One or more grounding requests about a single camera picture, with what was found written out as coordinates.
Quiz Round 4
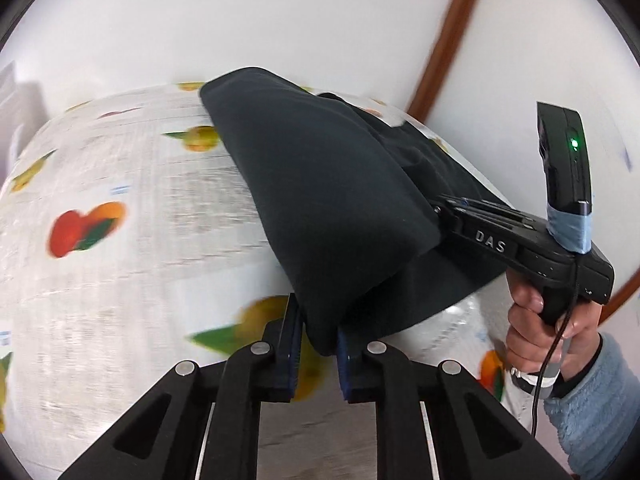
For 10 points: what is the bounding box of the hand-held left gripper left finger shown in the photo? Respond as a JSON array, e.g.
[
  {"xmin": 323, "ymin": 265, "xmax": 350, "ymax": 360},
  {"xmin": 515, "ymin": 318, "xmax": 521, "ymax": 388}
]
[{"xmin": 57, "ymin": 294, "xmax": 306, "ymax": 480}]

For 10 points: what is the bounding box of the black cable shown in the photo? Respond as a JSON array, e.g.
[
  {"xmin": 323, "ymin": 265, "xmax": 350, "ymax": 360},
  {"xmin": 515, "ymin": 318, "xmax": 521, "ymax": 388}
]
[{"xmin": 530, "ymin": 252, "xmax": 583, "ymax": 436}]

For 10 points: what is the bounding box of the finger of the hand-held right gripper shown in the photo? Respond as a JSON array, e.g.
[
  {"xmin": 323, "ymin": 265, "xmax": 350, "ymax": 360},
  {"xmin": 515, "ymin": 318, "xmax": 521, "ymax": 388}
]
[{"xmin": 431, "ymin": 194, "xmax": 530, "ymax": 230}]

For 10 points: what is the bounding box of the person's right hand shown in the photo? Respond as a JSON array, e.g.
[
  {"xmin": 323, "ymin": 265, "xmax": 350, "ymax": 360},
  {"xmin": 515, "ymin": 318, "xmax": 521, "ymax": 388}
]
[{"xmin": 505, "ymin": 272, "xmax": 602, "ymax": 386}]

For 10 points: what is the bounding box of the white fruit print lace tablecloth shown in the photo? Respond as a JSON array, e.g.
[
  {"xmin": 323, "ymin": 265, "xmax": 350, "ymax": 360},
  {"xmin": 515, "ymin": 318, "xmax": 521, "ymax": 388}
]
[{"xmin": 0, "ymin": 82, "xmax": 507, "ymax": 480}]

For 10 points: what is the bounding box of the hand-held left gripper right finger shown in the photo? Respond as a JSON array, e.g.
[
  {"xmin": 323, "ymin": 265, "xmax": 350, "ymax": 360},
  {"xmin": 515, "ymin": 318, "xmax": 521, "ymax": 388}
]
[{"xmin": 336, "ymin": 327, "xmax": 571, "ymax": 480}]

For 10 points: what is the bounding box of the black garment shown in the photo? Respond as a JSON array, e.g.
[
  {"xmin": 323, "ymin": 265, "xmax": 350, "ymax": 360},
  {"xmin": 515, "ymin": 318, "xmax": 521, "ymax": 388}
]
[{"xmin": 199, "ymin": 66, "xmax": 511, "ymax": 356}]

